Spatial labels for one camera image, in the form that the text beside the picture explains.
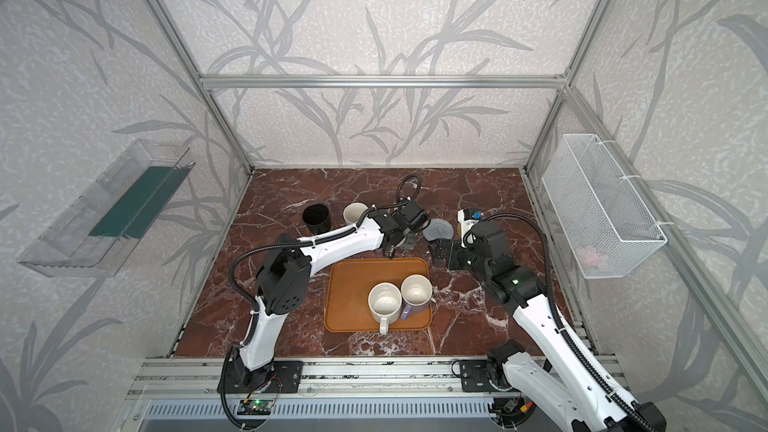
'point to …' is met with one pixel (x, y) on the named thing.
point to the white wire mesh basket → (607, 225)
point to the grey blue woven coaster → (439, 229)
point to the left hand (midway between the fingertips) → (409, 230)
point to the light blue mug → (352, 212)
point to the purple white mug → (416, 292)
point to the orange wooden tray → (348, 284)
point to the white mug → (385, 302)
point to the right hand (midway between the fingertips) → (444, 235)
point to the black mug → (317, 218)
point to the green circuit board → (255, 407)
